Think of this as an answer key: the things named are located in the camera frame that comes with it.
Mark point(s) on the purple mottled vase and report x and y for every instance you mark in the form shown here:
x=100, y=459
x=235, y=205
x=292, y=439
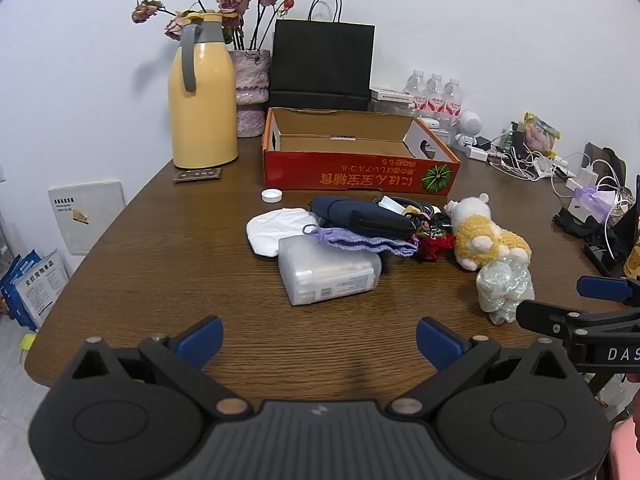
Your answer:
x=250, y=90

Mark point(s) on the clear water bottle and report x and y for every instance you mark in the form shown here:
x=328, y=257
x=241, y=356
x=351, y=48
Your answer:
x=416, y=92
x=434, y=95
x=452, y=99

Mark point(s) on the brown bag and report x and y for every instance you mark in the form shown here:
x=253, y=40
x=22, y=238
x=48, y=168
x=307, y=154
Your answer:
x=602, y=157

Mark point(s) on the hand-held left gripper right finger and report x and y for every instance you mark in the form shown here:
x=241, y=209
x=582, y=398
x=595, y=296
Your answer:
x=437, y=342

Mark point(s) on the blue printed bags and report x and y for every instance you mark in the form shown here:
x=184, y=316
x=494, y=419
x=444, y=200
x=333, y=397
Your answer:
x=35, y=290

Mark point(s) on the pink garment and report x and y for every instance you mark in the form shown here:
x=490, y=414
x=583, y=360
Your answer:
x=625, y=452

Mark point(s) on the white flat box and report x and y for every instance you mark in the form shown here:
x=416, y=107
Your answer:
x=391, y=94

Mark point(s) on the navy blue pouch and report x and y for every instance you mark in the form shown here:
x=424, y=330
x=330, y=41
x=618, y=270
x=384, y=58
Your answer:
x=350, y=212

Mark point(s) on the red cardboard box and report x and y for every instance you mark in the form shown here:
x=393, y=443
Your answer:
x=350, y=175

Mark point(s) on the black paper bag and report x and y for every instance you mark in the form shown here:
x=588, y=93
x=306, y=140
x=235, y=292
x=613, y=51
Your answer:
x=322, y=60

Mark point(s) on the clear crinkled plastic bag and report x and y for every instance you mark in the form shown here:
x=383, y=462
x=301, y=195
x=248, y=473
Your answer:
x=505, y=290

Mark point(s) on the purple organza bag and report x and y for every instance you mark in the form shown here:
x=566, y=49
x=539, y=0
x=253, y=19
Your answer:
x=592, y=204

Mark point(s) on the black charger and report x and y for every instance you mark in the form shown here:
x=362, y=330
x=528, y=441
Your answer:
x=483, y=142

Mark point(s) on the white bottle cap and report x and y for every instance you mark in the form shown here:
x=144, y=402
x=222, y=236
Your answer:
x=271, y=195

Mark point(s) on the dried pink roses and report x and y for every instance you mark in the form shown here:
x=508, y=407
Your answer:
x=230, y=0

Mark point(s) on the white robot figure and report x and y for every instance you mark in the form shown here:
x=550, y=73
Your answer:
x=469, y=125

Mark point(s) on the white round cloth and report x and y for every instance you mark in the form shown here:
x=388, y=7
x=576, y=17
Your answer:
x=272, y=227

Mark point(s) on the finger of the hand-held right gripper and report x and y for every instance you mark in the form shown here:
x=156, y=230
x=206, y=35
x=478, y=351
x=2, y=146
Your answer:
x=602, y=287
x=542, y=316

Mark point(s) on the purple knitted pouch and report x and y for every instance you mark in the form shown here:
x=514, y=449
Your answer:
x=360, y=242

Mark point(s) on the yellow thermos jug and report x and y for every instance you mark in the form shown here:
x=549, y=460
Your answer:
x=202, y=110

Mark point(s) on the white power adapter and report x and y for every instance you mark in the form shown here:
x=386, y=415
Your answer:
x=582, y=179

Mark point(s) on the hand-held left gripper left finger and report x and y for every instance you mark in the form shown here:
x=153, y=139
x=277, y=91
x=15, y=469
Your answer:
x=202, y=341

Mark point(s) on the red fabric rose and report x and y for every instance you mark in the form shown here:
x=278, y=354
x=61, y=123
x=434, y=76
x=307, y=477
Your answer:
x=435, y=249

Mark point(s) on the translucent cotton swab box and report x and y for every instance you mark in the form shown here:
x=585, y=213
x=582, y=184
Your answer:
x=325, y=272

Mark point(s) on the brown sachet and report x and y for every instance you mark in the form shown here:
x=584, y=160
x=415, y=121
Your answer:
x=196, y=175

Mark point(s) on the white and yellow plush toy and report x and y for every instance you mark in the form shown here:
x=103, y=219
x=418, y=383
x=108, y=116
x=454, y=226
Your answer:
x=482, y=235

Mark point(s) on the yellow snack packet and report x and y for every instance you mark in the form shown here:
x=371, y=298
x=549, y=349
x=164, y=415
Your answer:
x=540, y=132

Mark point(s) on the white charger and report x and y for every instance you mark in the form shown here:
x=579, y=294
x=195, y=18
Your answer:
x=476, y=154

